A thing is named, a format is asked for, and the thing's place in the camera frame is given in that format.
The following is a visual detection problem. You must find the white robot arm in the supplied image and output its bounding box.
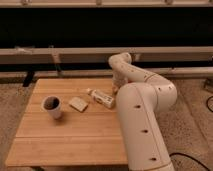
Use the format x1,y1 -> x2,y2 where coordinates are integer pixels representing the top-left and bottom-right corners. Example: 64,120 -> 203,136
108,53 -> 177,171

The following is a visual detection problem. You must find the white plastic bottle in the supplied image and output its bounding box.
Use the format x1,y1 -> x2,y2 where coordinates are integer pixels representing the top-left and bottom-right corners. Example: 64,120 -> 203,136
87,88 -> 115,109

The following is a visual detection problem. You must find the wooden table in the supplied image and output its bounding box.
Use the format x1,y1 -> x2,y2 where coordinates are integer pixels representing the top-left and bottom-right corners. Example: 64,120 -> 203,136
6,78 -> 127,167

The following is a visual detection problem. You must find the white paper cup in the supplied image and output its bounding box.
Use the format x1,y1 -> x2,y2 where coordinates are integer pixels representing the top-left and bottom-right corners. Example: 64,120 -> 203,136
41,96 -> 62,119

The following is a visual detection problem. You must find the grey metal rail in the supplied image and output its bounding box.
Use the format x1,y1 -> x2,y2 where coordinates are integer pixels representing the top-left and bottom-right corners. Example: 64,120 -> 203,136
0,46 -> 213,64

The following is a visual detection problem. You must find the black floor cable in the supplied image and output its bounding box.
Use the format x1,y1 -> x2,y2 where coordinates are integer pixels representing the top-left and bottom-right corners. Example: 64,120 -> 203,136
169,94 -> 213,171

